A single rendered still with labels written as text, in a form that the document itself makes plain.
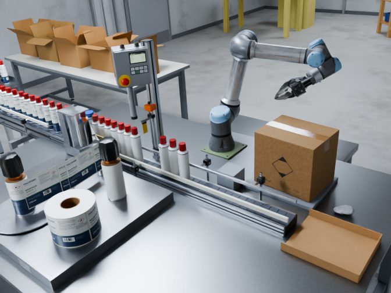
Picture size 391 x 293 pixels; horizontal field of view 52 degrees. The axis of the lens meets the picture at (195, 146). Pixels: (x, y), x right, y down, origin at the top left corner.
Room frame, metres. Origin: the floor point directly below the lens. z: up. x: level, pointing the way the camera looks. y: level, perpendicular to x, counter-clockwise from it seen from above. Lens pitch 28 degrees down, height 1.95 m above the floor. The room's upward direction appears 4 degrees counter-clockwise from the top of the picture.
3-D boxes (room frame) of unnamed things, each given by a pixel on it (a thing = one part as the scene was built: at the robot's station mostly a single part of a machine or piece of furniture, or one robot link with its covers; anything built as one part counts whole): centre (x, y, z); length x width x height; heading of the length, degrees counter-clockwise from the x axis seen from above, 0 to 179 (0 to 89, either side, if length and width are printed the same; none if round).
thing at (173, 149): (1.71, 0.11, 0.98); 0.05 x 0.05 x 0.20
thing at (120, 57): (1.98, 0.29, 1.38); 0.17 x 0.10 x 0.19; 105
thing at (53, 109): (2.35, 0.86, 0.98); 0.05 x 0.05 x 0.20
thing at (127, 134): (1.92, 0.34, 0.98); 0.05 x 0.05 x 0.20
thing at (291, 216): (1.84, 0.26, 0.86); 1.65 x 0.08 x 0.04; 50
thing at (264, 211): (1.63, 0.06, 0.90); 1.07 x 0.01 x 0.02; 50
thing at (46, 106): (2.40, 0.92, 0.98); 0.05 x 0.05 x 0.20
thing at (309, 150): (1.65, -0.46, 0.99); 0.30 x 0.24 x 0.27; 46
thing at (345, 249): (1.20, -0.50, 0.85); 0.30 x 0.26 x 0.04; 50
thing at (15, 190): (1.50, 0.78, 1.04); 0.09 x 0.09 x 0.29
